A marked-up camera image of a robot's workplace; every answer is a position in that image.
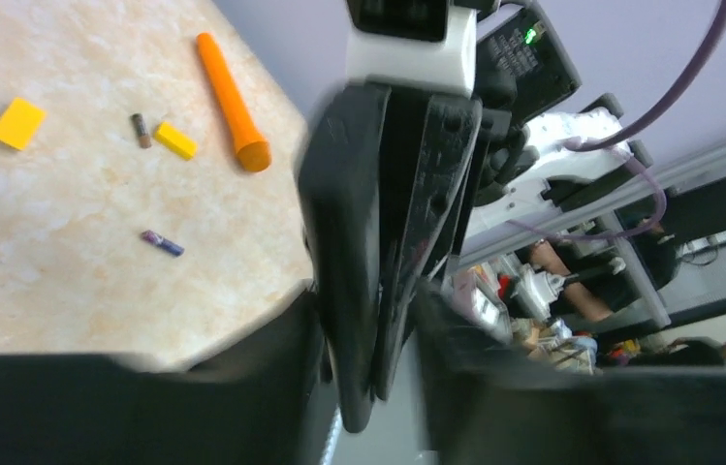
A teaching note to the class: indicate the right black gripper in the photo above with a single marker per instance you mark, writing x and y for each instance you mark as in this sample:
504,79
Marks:
428,140

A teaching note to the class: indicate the purple blue battery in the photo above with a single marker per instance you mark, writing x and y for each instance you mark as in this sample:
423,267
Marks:
157,240

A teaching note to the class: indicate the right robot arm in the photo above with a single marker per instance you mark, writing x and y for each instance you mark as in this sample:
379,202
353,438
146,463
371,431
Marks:
527,157

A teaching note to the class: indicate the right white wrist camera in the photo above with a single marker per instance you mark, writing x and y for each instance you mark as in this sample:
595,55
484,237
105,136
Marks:
429,45

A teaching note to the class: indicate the orange toy microphone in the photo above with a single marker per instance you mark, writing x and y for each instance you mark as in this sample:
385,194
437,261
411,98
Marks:
250,146

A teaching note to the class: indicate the yellow rectangular block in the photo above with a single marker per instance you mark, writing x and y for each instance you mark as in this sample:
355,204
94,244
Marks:
176,141

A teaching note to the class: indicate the green gold battery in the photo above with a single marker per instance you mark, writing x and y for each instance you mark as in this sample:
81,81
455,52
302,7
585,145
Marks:
143,137

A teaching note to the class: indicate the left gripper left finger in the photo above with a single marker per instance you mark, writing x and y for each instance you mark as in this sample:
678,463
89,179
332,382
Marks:
244,405

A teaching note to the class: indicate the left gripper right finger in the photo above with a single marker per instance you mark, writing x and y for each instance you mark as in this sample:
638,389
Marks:
488,403

